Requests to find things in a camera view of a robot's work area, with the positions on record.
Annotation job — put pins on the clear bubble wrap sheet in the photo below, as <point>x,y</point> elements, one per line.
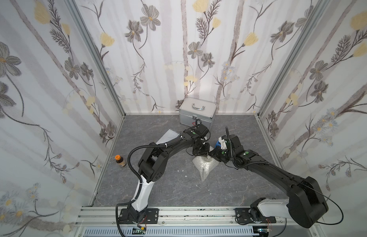
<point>204,164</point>

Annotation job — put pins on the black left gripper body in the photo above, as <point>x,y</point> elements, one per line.
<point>199,148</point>

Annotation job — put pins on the silver aluminium first-aid case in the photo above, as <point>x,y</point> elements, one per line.
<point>192,109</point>

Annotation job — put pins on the small orange-capped brown bottle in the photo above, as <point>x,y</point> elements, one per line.
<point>120,161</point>

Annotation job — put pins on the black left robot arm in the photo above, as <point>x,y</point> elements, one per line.
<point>153,162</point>

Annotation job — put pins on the white plastic pouch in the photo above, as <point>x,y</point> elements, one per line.
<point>168,136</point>

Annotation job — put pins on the blue tape dispenser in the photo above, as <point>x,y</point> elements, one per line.
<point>218,145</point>

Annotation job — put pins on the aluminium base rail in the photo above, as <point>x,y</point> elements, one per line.
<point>191,216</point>

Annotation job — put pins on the white slotted cable duct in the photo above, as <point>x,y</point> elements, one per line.
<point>178,231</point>

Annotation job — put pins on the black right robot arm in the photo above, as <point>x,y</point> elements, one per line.
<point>305,203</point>

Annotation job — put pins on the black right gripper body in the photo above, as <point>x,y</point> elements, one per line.
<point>216,153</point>

